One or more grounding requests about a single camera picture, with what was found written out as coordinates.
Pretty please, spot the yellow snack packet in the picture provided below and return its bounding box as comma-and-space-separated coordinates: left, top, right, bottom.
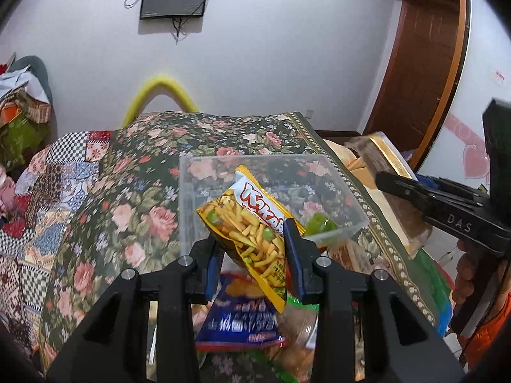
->
195, 165, 306, 314

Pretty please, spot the white cabinet with pink hearts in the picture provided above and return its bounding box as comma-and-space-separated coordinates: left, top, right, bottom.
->
415, 0, 511, 200

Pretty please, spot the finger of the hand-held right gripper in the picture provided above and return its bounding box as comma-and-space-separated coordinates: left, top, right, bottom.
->
375, 171, 485, 224
415, 174, 491, 201

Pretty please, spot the clear plastic container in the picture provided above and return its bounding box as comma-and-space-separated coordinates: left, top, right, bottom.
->
178, 153, 370, 257

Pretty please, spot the brown wooden door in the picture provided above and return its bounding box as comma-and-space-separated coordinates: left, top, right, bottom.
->
361, 0, 471, 170

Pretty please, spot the clear bag of brown snacks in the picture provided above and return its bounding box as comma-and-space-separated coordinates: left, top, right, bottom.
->
247, 298, 321, 383

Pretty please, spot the blue snack packet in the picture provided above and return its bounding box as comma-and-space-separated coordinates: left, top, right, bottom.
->
195, 273, 288, 352

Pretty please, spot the patchwork quilt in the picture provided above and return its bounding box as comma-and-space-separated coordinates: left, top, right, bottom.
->
0, 130, 113, 362

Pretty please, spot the person's right hand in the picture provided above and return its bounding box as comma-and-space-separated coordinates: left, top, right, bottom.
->
454, 245, 482, 308

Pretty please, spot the brown snack packet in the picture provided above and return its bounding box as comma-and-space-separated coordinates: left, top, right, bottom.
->
326, 238, 374, 274

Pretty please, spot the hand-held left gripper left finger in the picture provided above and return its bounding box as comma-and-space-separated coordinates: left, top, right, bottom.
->
46, 237, 223, 383

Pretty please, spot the pile of colourful clothes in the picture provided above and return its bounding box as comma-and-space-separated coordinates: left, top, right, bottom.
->
0, 53, 53, 168

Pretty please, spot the dark floral blanket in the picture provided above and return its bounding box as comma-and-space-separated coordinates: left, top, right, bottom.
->
39, 111, 439, 383

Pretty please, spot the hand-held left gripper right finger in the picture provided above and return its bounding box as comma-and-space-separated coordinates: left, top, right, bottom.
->
281, 220, 466, 383

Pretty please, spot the green cloth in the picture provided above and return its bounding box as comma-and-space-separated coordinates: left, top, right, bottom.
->
409, 247, 454, 338

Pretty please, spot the yellow padded tube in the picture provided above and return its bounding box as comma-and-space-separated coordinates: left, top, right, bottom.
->
121, 72, 199, 129

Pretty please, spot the green snack packet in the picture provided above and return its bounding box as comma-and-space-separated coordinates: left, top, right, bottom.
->
300, 212, 338, 236

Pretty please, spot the black monitor cable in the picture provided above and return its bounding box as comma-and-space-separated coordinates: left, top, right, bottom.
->
172, 17, 188, 44

